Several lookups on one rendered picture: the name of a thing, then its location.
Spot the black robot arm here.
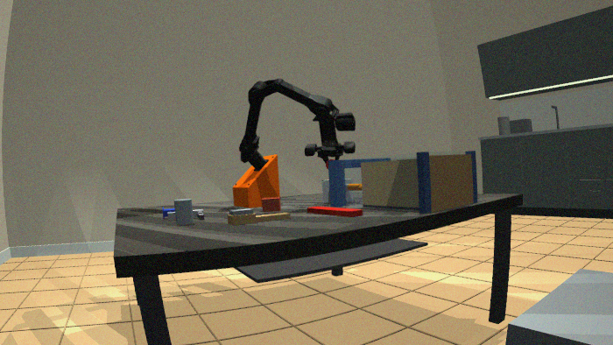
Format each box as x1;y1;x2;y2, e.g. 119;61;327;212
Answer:
239;79;356;172

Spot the grey cylinder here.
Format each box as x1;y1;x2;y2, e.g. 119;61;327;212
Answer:
174;199;194;225

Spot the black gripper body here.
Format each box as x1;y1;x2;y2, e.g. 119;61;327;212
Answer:
305;131;356;156

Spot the dark grey flat shelf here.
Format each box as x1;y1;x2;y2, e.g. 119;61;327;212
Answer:
234;238;428;283

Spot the red flat bar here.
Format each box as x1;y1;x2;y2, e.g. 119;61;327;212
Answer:
307;207;363;217

